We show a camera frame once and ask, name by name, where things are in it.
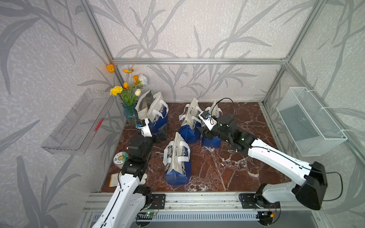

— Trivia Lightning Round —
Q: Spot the round tape roll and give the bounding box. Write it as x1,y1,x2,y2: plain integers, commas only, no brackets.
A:
113,152,129,169

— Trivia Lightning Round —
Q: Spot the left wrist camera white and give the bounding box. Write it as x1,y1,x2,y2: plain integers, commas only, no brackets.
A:
136,118,152,137

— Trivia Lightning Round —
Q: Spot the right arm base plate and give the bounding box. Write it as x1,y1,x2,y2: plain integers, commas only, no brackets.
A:
239,193,281,212

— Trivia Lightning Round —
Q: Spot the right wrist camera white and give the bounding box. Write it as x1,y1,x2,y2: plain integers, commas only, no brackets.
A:
199,111,218,131

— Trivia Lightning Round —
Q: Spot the beige card on table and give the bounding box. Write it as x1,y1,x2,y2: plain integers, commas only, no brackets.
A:
109,173,119,188

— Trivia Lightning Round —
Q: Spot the circuit board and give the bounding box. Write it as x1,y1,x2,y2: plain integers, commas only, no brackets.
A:
136,211,158,220
256,211,280,227

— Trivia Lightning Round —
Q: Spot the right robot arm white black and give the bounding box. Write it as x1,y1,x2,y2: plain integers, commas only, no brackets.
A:
199,111,328,211

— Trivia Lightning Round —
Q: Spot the artificial flower bouquet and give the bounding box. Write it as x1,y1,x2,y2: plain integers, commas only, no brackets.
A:
110,67,148,107

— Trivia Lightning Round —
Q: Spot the takeout bag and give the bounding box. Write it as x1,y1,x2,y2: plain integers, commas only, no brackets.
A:
179,98,202,144
199,101,222,149
163,132,192,185
135,90,169,134

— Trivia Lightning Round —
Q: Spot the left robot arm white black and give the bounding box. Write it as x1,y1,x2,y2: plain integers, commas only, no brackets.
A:
93,124,167,228

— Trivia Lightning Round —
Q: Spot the left circuit board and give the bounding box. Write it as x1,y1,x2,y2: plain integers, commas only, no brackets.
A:
136,211,158,220

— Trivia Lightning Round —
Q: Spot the aluminium front rail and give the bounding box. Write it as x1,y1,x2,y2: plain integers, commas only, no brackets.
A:
82,191,323,213

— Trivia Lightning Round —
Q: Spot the red item on shelf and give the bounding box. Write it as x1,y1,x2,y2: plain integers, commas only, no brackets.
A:
94,118,104,133

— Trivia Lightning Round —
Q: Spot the right circuit board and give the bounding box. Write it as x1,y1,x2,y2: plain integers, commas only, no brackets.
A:
256,211,280,227

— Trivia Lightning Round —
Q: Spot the clear plastic wall shelf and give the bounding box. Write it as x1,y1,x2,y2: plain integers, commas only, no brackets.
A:
41,89,114,155

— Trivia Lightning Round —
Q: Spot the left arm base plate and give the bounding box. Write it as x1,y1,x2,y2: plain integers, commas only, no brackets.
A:
143,193,166,210

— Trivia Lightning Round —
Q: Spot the white wire basket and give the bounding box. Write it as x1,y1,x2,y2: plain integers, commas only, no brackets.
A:
277,87,348,157

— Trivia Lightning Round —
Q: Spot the blue glass vase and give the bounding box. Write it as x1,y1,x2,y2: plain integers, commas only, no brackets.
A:
123,103,139,127

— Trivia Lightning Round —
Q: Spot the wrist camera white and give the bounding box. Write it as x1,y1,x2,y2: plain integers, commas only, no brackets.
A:
136,118,152,137
199,111,218,131

